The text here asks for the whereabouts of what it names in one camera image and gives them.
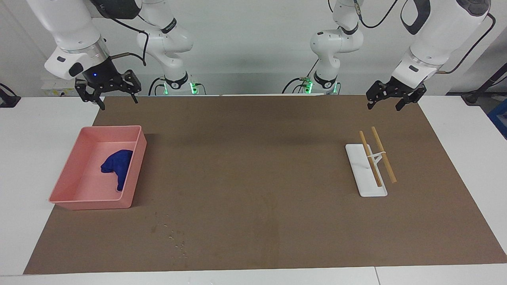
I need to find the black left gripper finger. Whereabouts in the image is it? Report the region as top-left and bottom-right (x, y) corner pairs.
(395, 85), (427, 112)
(366, 80), (393, 110)

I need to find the white towel rack base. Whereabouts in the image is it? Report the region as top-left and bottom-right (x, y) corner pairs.
(345, 143), (388, 198)

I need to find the black base cable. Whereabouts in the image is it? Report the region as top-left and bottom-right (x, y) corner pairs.
(282, 77), (313, 94)
(149, 77), (167, 96)

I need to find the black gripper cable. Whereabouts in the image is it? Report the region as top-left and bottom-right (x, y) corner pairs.
(90, 0), (149, 67)
(354, 0), (496, 75)

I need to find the brown table mat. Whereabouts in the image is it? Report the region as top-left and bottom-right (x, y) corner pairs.
(23, 94), (507, 275)

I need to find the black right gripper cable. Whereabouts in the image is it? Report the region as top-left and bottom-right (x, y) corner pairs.
(90, 0), (149, 67)

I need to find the black clamp stand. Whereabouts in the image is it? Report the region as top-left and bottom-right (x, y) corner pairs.
(0, 83), (21, 108)

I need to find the pink plastic bin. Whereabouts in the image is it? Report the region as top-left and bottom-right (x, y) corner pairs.
(48, 125), (147, 210)

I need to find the wooden rack rod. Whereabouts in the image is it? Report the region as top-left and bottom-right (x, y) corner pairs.
(371, 126), (397, 184)
(359, 131), (383, 188)

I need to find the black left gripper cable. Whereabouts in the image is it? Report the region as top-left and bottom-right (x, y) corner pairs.
(354, 0), (496, 75)

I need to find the black tripod stand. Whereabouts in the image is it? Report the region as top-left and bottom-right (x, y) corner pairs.
(461, 61), (507, 105)

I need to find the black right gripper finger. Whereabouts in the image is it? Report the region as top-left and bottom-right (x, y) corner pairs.
(75, 78), (106, 110)
(119, 70), (142, 104)

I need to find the blue plastic crate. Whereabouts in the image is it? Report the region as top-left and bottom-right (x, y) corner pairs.
(487, 99), (507, 140)

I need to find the blue towel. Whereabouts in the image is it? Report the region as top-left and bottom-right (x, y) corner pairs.
(100, 149), (134, 192)

